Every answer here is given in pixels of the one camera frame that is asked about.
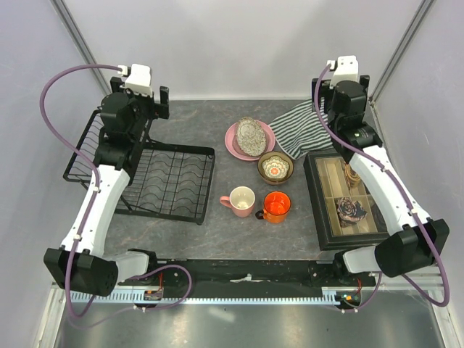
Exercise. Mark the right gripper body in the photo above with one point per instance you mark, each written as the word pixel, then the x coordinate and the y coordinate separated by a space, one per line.
pixel 328 93

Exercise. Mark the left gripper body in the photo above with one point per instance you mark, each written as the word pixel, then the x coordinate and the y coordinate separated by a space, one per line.
pixel 143 106

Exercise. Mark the pink plate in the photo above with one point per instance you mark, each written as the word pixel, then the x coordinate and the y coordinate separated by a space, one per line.
pixel 234 149

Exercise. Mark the speckled grey plate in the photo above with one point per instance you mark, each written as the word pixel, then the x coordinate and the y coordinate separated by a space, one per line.
pixel 250 137

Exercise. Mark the patterned small bowl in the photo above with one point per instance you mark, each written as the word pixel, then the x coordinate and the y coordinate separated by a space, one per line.
pixel 275 168

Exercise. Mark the brown bowl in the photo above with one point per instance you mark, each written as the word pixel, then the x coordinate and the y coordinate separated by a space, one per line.
pixel 283 156

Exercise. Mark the orange mug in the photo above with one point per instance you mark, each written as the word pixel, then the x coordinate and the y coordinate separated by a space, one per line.
pixel 276 206

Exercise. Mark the pink mug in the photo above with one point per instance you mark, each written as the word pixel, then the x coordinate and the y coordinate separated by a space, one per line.
pixel 241 201

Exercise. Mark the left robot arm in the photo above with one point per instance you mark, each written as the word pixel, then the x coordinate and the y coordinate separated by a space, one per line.
pixel 126 115

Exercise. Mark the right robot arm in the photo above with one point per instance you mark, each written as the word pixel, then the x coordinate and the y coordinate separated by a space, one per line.
pixel 415 239

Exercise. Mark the striped towel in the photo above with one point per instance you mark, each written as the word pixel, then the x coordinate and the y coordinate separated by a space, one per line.
pixel 300 131

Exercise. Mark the tan rolled tie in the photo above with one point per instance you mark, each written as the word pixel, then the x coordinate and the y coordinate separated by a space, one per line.
pixel 351 177

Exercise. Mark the floral rolled tie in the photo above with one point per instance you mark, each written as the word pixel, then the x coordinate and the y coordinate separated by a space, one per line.
pixel 349 212

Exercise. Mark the black glass-lid display box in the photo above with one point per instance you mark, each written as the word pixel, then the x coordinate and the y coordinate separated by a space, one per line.
pixel 326 183

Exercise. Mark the black rolled tie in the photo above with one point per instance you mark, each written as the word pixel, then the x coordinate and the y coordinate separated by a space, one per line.
pixel 378 218

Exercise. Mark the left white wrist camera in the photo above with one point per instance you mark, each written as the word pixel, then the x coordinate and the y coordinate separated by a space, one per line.
pixel 138 79

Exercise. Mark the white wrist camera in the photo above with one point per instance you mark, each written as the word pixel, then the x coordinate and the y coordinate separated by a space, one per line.
pixel 343 68
pixel 138 79

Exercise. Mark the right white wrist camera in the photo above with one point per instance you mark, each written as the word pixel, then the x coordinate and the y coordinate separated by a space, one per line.
pixel 343 68

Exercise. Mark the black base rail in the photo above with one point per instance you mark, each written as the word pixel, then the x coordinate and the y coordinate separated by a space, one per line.
pixel 262 279

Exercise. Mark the white cable duct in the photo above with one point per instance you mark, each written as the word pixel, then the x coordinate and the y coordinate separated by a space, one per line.
pixel 146 297

